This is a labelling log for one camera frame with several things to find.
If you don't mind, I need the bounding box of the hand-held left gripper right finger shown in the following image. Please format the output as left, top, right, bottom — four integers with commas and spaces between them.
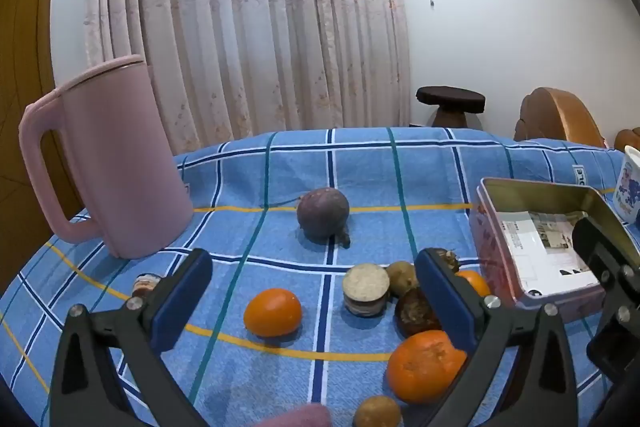
402, 248, 581, 427

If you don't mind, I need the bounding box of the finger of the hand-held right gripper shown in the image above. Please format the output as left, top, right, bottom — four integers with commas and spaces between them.
571, 217, 640, 325

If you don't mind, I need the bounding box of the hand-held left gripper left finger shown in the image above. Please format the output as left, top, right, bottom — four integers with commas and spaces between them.
47, 248, 216, 427

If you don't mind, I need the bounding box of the brown water chestnut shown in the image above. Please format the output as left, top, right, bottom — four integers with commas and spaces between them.
432, 248, 462, 274
395, 288, 443, 338

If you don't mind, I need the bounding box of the large dimpled orange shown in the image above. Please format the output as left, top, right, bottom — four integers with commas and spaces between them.
386, 330, 468, 404

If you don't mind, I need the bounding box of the pink tin box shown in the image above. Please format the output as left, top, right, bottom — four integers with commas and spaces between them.
469, 177, 640, 309

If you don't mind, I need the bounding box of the smooth orange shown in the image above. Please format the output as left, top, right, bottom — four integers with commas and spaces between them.
243, 288, 303, 338

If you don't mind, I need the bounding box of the small orange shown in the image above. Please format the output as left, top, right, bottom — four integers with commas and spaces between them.
455, 270, 492, 299

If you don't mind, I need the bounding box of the printed paper sheet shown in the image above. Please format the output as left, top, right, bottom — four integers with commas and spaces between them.
495, 209, 601, 298

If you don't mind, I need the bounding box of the white printed cup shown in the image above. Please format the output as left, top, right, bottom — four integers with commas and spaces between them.
612, 145, 640, 225

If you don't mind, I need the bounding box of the carved wooden chair back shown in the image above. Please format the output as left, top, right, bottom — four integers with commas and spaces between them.
514, 88, 608, 148
614, 127, 640, 152

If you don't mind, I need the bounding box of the blue plaid tablecloth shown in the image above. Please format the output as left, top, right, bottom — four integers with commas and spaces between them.
0, 127, 640, 427

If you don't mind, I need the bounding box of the purple passion fruit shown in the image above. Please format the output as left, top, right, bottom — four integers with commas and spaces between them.
296, 188, 352, 249

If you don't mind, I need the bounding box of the pink plastic jug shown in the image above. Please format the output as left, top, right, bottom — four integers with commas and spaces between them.
19, 54, 195, 260

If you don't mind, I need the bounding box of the pink blurry object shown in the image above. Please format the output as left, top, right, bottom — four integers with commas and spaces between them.
272, 403, 332, 427

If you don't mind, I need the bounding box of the dark wooden stool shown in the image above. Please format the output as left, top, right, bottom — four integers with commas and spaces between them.
416, 86, 487, 130

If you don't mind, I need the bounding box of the floral pink curtain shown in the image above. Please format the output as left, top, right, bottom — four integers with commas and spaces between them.
82, 0, 412, 155

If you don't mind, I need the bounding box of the brown wooden door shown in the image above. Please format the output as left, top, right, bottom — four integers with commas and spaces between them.
0, 0, 83, 293

